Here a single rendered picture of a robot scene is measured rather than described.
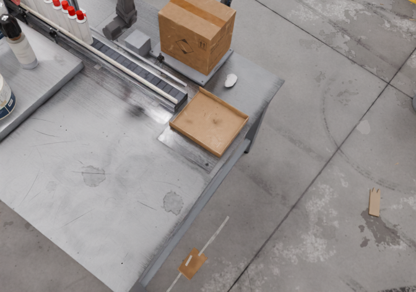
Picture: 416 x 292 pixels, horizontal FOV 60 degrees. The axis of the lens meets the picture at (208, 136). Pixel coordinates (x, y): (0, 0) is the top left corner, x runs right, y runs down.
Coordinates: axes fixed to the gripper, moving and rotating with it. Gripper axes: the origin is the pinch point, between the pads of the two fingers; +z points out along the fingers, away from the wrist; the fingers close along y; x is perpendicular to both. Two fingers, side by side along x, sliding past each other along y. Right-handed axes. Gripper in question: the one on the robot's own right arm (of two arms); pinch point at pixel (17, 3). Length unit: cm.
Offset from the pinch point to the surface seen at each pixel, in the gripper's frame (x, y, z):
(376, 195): 89, 197, 115
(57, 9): 17.5, 0.3, 14.9
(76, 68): 4.6, 20.5, 32.8
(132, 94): 11, 51, 36
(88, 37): 19.7, 16.5, 25.3
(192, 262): -23, 118, 120
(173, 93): 22, 70, 31
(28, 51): -7.4, 4.7, 20.8
